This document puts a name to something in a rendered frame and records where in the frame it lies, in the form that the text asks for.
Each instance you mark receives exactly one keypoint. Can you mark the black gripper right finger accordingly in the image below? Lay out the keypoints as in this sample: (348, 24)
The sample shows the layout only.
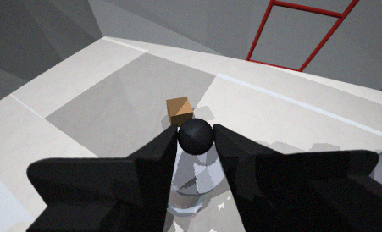
(264, 182)

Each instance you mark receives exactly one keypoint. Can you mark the glass french press coffee maker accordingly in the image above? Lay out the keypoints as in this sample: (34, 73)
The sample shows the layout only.
(197, 168)

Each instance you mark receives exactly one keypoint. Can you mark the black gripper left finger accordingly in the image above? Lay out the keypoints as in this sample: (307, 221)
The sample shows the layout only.
(143, 179)

